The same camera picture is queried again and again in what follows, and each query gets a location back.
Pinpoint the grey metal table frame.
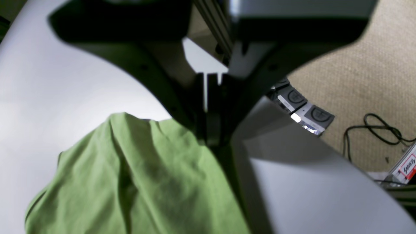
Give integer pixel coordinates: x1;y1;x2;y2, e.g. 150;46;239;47
192;0;234;67

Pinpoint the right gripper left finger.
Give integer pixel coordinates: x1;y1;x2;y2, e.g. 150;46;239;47
48;0;206;143

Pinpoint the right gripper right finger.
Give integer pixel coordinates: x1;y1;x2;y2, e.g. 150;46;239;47
208;0;377;147

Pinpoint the green T-shirt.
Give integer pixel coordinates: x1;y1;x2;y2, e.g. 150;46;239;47
25;112;251;234

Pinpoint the black cable on carpet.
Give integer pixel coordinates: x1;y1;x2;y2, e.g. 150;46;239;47
343;113;416;163

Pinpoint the white labelled box red text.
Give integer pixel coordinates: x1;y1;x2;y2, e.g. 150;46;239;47
386;143;416;185

